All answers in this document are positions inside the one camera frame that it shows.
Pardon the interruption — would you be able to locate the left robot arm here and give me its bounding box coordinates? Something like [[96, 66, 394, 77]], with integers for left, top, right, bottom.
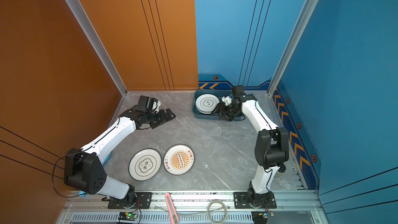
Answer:
[[64, 107, 176, 206]]

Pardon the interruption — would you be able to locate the circuit board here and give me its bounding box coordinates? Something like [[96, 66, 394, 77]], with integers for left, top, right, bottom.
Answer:
[[251, 210, 275, 224], [118, 212, 140, 224]]

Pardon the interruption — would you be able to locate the large white flower plate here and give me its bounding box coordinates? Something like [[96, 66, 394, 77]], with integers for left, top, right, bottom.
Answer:
[[129, 148, 162, 181]]

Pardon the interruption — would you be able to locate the right circuit board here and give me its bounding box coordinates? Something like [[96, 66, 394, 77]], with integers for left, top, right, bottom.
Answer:
[[251, 210, 275, 224]]

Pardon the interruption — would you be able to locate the small jar black lid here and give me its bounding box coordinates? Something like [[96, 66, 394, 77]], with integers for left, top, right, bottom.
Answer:
[[278, 164, 286, 173]]

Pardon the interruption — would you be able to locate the pink utility knife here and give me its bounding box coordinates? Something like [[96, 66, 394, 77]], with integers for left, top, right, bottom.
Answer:
[[164, 193, 180, 224]]

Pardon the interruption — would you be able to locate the sunburst plate front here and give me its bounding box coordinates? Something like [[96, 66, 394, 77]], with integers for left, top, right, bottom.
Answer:
[[163, 144, 195, 176]]

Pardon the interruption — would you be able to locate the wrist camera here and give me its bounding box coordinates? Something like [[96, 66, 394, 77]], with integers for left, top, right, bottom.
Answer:
[[221, 85, 246, 106], [138, 95, 161, 112]]

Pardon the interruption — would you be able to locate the left circuit board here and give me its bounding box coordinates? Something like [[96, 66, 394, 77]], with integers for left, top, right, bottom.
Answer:
[[118, 212, 140, 224]]

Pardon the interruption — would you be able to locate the blue cylindrical tube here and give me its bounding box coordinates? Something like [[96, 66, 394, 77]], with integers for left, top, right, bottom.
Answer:
[[80, 153, 112, 194]]

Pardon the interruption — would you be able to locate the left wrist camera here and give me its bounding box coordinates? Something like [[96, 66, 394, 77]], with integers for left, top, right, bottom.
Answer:
[[138, 95, 161, 112]]

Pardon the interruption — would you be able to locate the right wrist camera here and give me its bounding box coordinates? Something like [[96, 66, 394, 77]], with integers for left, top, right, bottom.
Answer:
[[221, 85, 246, 106]]

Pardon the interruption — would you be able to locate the white flower plate back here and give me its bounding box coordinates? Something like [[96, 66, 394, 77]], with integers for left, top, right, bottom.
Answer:
[[195, 94, 220, 114]]

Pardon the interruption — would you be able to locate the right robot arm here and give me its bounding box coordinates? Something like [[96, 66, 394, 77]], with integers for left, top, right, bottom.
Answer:
[[212, 94, 289, 208]]

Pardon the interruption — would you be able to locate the teal plastic bin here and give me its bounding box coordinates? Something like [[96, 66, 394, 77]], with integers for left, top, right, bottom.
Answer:
[[192, 89, 241, 120]]

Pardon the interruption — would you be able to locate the coiled white cable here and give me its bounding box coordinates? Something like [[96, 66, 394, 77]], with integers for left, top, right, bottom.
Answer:
[[206, 200, 228, 224]]

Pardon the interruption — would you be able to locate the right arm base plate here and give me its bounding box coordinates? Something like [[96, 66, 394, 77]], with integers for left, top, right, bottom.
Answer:
[[233, 191, 277, 209]]

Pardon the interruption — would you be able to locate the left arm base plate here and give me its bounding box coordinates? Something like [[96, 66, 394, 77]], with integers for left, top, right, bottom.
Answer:
[[107, 192, 152, 209]]

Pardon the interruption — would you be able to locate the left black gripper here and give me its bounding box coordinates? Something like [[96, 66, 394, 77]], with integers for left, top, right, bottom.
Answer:
[[146, 107, 176, 128]]

